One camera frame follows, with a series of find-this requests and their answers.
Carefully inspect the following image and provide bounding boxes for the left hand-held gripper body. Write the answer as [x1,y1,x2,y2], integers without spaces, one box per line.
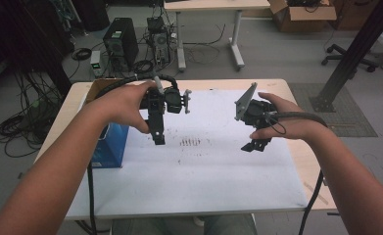
[139,87,193,116]

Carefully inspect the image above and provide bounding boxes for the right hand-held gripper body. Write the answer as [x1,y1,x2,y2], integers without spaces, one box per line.
[233,81,279,130]

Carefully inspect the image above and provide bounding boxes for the blue cardboard box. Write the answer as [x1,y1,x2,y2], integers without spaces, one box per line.
[84,77,130,169]

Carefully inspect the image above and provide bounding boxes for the person's right hand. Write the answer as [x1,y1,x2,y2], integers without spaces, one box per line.
[249,91,330,142]

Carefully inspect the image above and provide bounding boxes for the person's left hand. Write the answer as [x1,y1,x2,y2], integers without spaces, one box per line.
[86,80,159,135]

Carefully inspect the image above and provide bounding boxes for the white table mat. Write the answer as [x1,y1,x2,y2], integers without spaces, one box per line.
[66,88,309,218]

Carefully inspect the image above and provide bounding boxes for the open computer case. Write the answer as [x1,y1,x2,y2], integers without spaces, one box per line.
[146,16,172,67]

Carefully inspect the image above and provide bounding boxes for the black computer tower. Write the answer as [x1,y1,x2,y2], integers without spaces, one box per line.
[102,17,140,69]

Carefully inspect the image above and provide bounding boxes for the grey floor mat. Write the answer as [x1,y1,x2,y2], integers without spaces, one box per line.
[288,82,379,138]

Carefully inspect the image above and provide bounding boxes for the small grey power unit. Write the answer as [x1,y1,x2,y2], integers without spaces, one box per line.
[89,50,103,78]

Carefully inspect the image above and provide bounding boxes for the person's grey pants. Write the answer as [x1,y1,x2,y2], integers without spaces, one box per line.
[112,213,259,235]

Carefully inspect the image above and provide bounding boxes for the white desk with metal legs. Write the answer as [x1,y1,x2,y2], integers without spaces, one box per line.
[163,0,271,72]

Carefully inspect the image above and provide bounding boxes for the black office chair base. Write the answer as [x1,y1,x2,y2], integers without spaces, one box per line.
[320,43,380,73]

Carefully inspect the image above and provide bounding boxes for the open brown cardboard box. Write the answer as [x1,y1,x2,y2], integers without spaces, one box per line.
[268,0,338,33]

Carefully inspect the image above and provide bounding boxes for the black metal beam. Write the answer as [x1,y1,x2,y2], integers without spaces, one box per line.
[310,0,383,114]

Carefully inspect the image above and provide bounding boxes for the grey cable plug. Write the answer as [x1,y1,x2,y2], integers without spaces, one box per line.
[153,75,165,96]

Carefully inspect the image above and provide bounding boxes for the thin black cable loop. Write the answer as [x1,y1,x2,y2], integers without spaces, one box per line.
[265,112,287,135]

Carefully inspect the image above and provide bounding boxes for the black braided right gripper cable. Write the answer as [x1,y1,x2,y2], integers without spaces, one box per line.
[266,111,329,235]

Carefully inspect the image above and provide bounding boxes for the coiled black cable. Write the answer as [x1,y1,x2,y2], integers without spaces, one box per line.
[71,47,93,62]

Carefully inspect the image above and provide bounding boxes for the bundle of black floor cables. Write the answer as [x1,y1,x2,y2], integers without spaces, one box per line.
[0,70,67,159]

